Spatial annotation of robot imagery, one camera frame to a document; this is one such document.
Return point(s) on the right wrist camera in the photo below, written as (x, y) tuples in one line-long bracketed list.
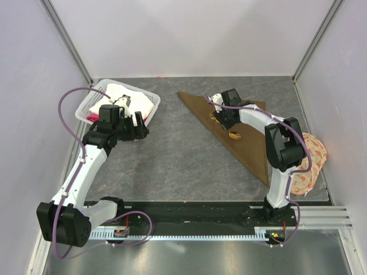
[(217, 101)]

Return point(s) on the white plastic basket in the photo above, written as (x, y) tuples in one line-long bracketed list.
[(83, 110)]

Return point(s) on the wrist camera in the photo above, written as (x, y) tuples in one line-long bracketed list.
[(123, 101), (217, 101)]

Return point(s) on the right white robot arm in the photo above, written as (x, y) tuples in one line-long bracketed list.
[(285, 150)]

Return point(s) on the pink folded cloth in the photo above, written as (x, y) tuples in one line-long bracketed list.
[(93, 117)]

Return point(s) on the gold ornate spoon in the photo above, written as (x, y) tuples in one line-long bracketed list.
[(232, 134)]

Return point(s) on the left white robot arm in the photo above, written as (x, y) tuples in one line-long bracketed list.
[(65, 219)]

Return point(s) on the slotted cable duct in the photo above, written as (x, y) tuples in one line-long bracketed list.
[(112, 234)]

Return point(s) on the brown cloth napkin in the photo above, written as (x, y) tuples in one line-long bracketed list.
[(250, 150)]

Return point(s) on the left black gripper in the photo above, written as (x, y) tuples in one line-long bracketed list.
[(136, 132)]

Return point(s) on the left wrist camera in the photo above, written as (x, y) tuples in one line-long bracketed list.
[(123, 101)]

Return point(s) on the white folded t-shirt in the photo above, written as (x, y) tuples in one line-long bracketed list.
[(139, 101)]

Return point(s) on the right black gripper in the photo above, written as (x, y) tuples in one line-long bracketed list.
[(225, 124)]

